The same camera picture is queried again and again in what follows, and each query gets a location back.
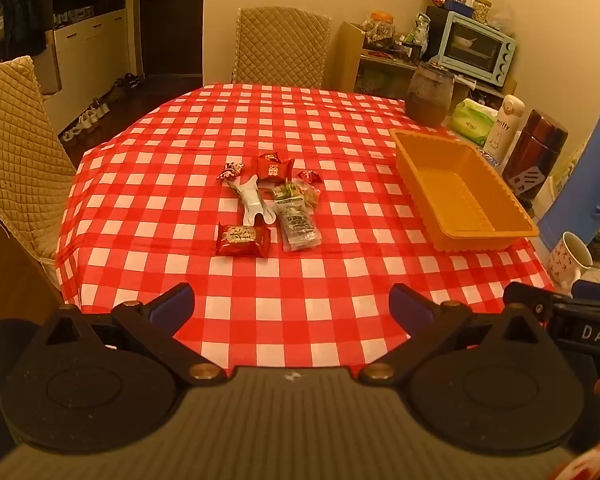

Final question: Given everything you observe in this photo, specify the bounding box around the square red snack packet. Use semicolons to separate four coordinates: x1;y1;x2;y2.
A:
257;152;295;182

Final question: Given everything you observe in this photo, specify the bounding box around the red checkered tablecloth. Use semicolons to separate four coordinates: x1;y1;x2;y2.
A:
55;82;556;378

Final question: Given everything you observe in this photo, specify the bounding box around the clear green-label snack packet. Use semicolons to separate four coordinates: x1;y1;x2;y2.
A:
271;183;322;254

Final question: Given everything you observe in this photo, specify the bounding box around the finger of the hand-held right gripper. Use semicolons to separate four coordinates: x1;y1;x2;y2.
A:
502;282;555;320
571;280;600;303

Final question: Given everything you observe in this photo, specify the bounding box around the dark glass jar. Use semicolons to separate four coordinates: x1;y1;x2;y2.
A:
405;62;455;128

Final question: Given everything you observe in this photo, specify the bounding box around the brown metallic flask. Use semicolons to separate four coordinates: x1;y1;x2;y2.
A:
501;109;569;197

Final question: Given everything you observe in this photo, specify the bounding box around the blue water jug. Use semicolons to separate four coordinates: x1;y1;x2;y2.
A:
536;105;600;252

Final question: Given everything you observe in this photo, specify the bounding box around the white printed mug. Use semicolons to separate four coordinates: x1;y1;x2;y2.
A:
547;231;594;291

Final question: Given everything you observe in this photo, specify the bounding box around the green silver bag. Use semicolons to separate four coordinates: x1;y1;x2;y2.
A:
411;12;432;53

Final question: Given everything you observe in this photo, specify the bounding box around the yellow plastic basket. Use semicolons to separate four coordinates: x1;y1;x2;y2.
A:
389;128;540;252

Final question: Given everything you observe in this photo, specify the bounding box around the large red snack packet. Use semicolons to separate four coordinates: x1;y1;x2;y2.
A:
215;222;272;260

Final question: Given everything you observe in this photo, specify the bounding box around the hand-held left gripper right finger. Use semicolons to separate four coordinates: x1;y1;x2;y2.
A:
357;283;557;387

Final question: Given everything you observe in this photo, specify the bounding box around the light blue toaster oven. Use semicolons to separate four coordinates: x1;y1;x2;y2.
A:
436;10;517;86

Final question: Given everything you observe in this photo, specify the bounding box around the white thermos bottle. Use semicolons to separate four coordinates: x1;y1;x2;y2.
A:
485;93;526;161

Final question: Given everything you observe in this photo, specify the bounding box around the cardboard box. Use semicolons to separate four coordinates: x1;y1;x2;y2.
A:
333;21;367;94

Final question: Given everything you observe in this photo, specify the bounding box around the quilted beige chair back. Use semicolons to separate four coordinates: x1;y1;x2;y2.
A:
231;7;332;89

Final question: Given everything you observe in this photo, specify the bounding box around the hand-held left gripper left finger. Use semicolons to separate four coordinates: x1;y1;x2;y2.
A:
30;282;229;387

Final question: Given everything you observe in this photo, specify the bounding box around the wooden side table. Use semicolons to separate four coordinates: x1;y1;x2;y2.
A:
354;49;518;101

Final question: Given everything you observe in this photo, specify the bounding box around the green wet wipes pack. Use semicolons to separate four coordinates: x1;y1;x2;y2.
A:
451;98;499;147

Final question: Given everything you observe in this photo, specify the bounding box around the orange-lid plastic jar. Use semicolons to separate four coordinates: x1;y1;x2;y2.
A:
362;11;397;46

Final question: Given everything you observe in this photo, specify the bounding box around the white shoe cabinet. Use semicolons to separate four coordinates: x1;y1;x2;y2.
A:
42;0;141;136

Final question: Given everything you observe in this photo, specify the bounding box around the dark wooden door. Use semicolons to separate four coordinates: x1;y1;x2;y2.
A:
141;0;205;77

